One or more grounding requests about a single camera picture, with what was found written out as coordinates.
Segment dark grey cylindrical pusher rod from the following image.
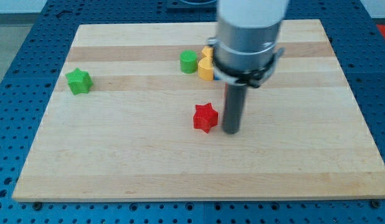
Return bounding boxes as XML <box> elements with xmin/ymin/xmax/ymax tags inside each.
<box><xmin>222</xmin><ymin>83</ymin><xmax>247</xmax><ymax>134</ymax></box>

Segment red star block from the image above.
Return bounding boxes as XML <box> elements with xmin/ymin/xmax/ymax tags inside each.
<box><xmin>193</xmin><ymin>103</ymin><xmax>219</xmax><ymax>133</ymax></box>

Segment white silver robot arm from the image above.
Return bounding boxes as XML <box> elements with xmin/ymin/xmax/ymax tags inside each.
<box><xmin>207</xmin><ymin>0</ymin><xmax>289</xmax><ymax>134</ymax></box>

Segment green star block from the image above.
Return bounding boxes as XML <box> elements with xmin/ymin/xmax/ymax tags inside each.
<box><xmin>65</xmin><ymin>68</ymin><xmax>93</xmax><ymax>95</ymax></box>

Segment yellow rounded block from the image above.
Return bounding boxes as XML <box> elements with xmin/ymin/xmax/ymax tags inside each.
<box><xmin>198</xmin><ymin>57</ymin><xmax>214</xmax><ymax>81</ymax></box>

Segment yellow block behind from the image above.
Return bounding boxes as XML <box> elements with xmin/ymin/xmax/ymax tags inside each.
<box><xmin>201</xmin><ymin>45</ymin><xmax>213</xmax><ymax>58</ymax></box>

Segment green cylinder block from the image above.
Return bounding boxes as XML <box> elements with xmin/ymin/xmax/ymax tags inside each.
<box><xmin>179</xmin><ymin>50</ymin><xmax>197</xmax><ymax>73</ymax></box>

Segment wooden board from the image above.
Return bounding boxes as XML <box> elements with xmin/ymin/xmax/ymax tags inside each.
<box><xmin>12</xmin><ymin>19</ymin><xmax>385</xmax><ymax>202</ymax></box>

